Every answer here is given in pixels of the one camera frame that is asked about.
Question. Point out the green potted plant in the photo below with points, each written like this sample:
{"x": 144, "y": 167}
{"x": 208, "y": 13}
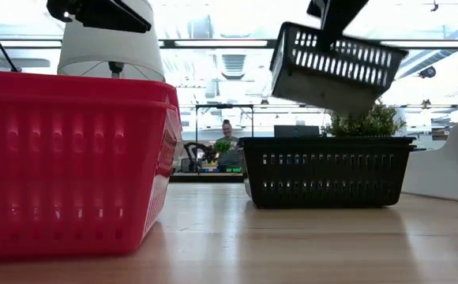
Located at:
{"x": 379, "y": 122}

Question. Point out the table lamp with white shade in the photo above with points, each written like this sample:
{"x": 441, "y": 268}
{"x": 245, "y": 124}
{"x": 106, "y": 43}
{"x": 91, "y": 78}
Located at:
{"x": 110, "y": 51}

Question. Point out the small green plant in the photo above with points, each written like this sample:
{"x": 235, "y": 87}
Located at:
{"x": 222, "y": 146}

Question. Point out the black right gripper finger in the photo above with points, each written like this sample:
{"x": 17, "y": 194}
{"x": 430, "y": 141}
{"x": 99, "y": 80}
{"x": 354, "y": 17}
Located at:
{"x": 316, "y": 8}
{"x": 337, "y": 16}

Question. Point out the person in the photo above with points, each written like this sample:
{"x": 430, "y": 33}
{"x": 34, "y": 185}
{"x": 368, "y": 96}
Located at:
{"x": 229, "y": 155}

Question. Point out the red plastic slotted basket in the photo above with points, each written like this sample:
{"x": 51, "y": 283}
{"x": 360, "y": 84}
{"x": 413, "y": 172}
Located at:
{"x": 75, "y": 84}
{"x": 75, "y": 165}

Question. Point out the black computer monitor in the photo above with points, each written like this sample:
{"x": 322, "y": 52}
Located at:
{"x": 296, "y": 131}

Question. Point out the round black ceiling device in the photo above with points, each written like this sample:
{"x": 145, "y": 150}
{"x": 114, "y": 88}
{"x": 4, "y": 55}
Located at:
{"x": 427, "y": 72}

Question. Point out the dark low platform table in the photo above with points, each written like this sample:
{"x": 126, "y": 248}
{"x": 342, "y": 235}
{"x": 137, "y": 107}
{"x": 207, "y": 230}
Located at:
{"x": 205, "y": 177}

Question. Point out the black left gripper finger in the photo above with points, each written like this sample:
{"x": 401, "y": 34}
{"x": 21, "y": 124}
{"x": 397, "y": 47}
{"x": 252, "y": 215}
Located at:
{"x": 114, "y": 17}

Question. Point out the black horizontal frame beam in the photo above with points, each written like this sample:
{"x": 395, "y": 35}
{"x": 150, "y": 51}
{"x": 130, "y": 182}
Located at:
{"x": 221, "y": 43}

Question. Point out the small black plastic slotted basket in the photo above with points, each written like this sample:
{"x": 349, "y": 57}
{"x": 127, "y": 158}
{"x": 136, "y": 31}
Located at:
{"x": 331, "y": 88}

